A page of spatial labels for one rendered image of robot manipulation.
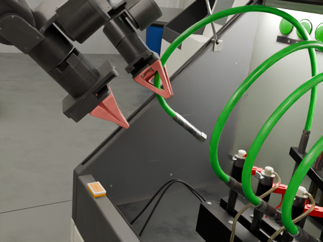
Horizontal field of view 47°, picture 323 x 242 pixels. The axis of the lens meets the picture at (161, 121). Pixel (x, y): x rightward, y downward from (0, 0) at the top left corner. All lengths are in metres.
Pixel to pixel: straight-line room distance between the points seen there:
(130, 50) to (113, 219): 0.37
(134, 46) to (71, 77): 0.27
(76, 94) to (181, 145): 0.61
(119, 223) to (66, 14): 0.48
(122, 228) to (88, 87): 0.37
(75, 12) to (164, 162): 0.68
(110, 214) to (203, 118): 0.44
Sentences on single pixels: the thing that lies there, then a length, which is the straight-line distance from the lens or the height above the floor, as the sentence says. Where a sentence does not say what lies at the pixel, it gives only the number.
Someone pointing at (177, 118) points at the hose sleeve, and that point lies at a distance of 0.83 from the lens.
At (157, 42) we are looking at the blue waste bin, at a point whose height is 0.43.
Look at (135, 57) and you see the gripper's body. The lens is 0.79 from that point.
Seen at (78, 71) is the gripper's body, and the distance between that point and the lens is 0.56.
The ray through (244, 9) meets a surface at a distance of 0.81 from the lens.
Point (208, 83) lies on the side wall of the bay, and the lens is 1.10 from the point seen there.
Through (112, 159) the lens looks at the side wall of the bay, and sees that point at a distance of 1.03.
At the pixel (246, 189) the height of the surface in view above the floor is 1.16.
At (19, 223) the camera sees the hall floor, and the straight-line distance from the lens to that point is 2.47.
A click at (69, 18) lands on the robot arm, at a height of 1.39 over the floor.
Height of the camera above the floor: 1.45
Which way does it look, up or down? 20 degrees down
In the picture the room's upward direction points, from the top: 7 degrees clockwise
